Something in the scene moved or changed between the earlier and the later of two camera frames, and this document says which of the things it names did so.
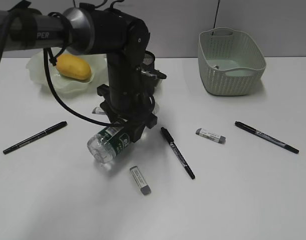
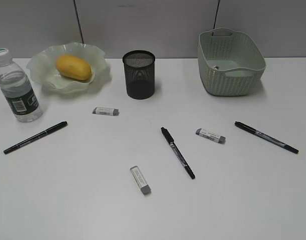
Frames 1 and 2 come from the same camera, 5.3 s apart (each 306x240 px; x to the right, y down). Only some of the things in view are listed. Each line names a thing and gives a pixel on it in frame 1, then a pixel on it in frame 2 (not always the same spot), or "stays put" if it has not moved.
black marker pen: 179,154 stays put
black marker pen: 255,131 stays put
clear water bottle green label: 104,146 → 18,91
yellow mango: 73,66 stays put
